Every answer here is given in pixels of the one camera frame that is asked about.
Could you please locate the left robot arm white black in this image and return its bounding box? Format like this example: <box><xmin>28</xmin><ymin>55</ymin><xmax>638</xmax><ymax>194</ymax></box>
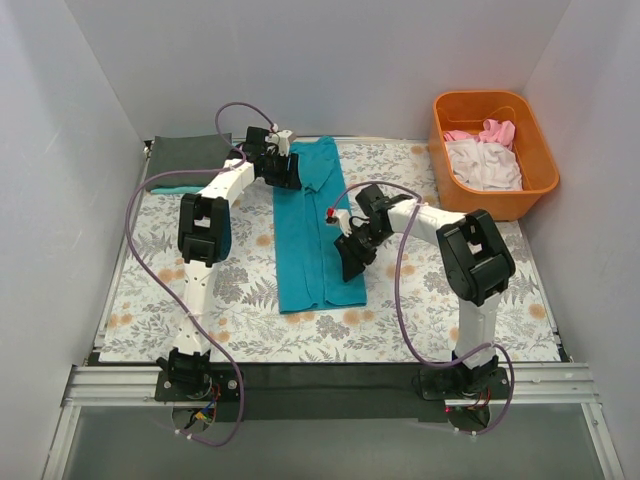
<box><xmin>158</xmin><ymin>125</ymin><xmax>301</xmax><ymax>400</ymax></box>

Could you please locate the aluminium frame rail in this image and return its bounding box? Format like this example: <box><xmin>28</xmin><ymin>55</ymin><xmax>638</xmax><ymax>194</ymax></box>
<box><xmin>63</xmin><ymin>362</ymin><xmax>599</xmax><ymax>406</ymax></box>

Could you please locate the white garment in basket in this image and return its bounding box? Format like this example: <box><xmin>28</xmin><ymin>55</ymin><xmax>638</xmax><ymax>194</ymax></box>
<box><xmin>445</xmin><ymin>140</ymin><xmax>523</xmax><ymax>191</ymax></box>

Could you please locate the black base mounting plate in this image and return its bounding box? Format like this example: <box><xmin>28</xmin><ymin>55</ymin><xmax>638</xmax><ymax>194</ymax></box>
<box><xmin>154</xmin><ymin>362</ymin><xmax>512</xmax><ymax>424</ymax></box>

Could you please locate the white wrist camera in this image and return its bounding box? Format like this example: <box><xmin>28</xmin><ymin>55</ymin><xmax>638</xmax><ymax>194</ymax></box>
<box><xmin>325</xmin><ymin>208</ymin><xmax>352</xmax><ymax>237</ymax></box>
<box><xmin>266</xmin><ymin>130</ymin><xmax>297</xmax><ymax>156</ymax></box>

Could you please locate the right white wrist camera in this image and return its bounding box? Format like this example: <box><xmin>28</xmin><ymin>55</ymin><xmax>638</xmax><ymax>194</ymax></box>
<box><xmin>325</xmin><ymin>208</ymin><xmax>352</xmax><ymax>237</ymax></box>

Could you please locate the orange plastic basket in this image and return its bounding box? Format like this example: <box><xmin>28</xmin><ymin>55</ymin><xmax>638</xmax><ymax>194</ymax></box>
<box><xmin>428</xmin><ymin>90</ymin><xmax>559</xmax><ymax>221</ymax></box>

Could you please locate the pink garment in basket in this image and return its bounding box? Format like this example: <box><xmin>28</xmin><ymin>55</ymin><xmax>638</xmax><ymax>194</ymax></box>
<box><xmin>444</xmin><ymin>119</ymin><xmax>516</xmax><ymax>150</ymax></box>

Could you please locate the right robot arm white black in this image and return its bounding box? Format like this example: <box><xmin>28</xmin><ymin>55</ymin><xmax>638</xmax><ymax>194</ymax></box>
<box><xmin>326</xmin><ymin>182</ymin><xmax>516</xmax><ymax>400</ymax></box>

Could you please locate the floral patterned table mat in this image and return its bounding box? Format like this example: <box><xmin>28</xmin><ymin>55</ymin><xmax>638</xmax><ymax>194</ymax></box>
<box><xmin>97</xmin><ymin>142</ymin><xmax>566</xmax><ymax>364</ymax></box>

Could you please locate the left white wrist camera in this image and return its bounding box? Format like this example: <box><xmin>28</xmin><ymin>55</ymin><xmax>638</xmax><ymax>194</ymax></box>
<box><xmin>266</xmin><ymin>130</ymin><xmax>297</xmax><ymax>156</ymax></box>

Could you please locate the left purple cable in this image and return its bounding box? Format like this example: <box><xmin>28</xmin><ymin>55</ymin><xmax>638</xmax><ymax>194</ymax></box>
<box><xmin>124</xmin><ymin>102</ymin><xmax>281</xmax><ymax>447</ymax></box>

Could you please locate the folded dark grey t shirt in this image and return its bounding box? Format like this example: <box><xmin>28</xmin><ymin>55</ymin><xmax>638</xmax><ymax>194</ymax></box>
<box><xmin>146</xmin><ymin>133</ymin><xmax>232</xmax><ymax>191</ymax></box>

